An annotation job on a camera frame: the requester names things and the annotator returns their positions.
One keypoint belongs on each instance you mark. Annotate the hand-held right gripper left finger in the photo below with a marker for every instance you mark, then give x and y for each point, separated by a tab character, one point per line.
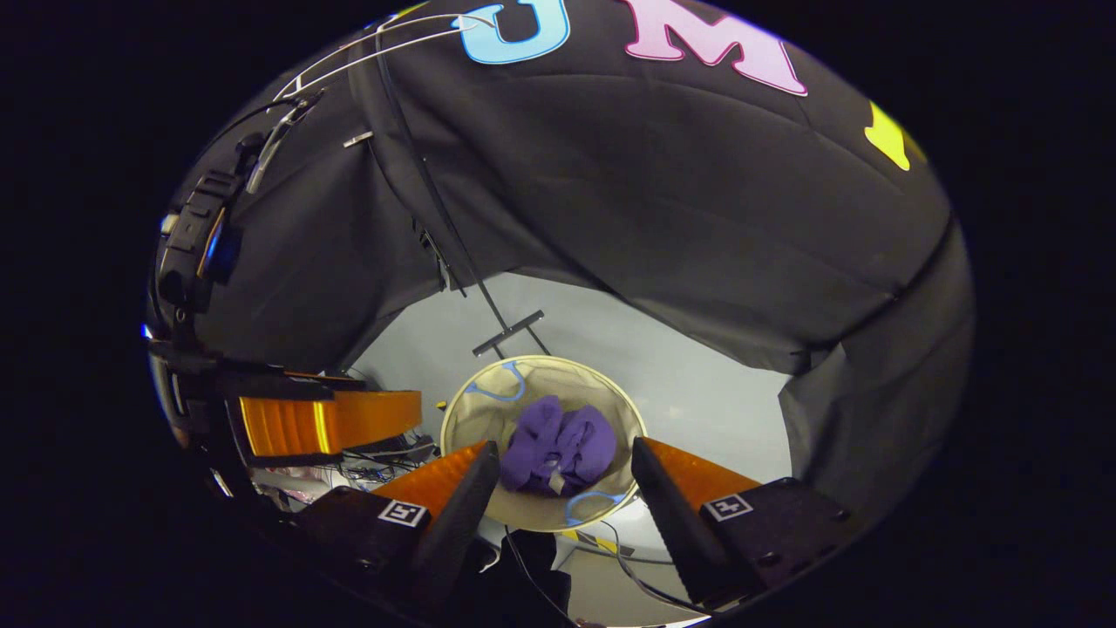
462	523

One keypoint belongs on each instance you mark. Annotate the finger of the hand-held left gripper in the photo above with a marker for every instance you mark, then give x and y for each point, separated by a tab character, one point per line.
296	427
288	382

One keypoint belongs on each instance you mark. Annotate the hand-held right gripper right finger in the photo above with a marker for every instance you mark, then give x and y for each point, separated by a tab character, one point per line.
676	532

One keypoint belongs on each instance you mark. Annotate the beige round laundry hamper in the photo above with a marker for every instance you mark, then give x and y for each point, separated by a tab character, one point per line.
488	410

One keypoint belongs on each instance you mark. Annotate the purple ribbed knit garment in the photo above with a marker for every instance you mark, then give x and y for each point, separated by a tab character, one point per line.
558	445

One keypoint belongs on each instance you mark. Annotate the black clothes rack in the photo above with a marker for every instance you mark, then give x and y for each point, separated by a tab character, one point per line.
510	332

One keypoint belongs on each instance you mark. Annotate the white clothes hanger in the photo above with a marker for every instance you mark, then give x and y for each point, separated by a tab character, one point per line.
375	54

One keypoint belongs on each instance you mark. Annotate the yellow floor tape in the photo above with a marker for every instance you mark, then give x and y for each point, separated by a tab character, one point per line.
602	542

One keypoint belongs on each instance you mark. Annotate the dark cloth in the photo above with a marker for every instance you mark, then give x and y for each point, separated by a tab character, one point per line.
523	576

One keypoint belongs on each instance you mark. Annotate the silver backdrop clip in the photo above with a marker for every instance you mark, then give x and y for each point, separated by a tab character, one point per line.
357	139

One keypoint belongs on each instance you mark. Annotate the black backdrop cloth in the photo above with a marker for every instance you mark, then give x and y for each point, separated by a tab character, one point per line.
654	192

